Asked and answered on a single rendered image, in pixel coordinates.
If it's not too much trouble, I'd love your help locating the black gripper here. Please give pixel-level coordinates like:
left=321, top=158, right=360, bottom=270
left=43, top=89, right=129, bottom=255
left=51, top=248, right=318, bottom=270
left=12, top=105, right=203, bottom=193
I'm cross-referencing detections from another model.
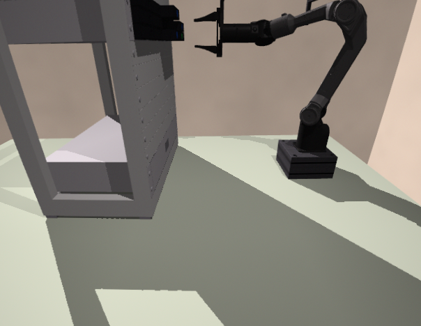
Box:
left=194, top=8, right=236, bottom=57

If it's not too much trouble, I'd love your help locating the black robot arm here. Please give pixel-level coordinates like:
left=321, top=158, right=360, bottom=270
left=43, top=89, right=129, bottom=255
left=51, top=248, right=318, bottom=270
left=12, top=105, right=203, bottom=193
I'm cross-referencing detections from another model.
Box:
left=236, top=0, right=367, bottom=153

